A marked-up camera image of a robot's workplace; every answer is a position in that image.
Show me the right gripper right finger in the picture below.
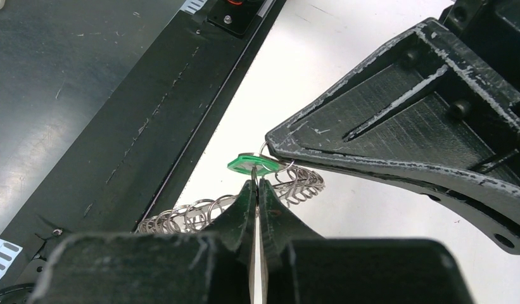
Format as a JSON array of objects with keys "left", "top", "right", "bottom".
[{"left": 258, "top": 179, "right": 473, "bottom": 303}]

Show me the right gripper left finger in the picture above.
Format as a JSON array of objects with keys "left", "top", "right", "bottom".
[{"left": 29, "top": 180, "right": 257, "bottom": 303}]

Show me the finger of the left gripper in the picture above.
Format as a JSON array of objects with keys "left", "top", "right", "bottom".
[{"left": 295, "top": 156, "right": 520, "bottom": 255}]

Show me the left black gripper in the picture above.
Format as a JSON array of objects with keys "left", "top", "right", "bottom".
[{"left": 265, "top": 0, "right": 520, "bottom": 187}]

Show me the metal disc with key rings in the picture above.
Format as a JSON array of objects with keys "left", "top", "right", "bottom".
[{"left": 136, "top": 165, "right": 326, "bottom": 235}]

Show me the green plastic key tag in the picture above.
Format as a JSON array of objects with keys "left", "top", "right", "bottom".
[{"left": 227, "top": 153, "right": 285, "bottom": 175}]

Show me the silver key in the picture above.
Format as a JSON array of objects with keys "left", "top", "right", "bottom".
[{"left": 251, "top": 166, "right": 258, "bottom": 184}]

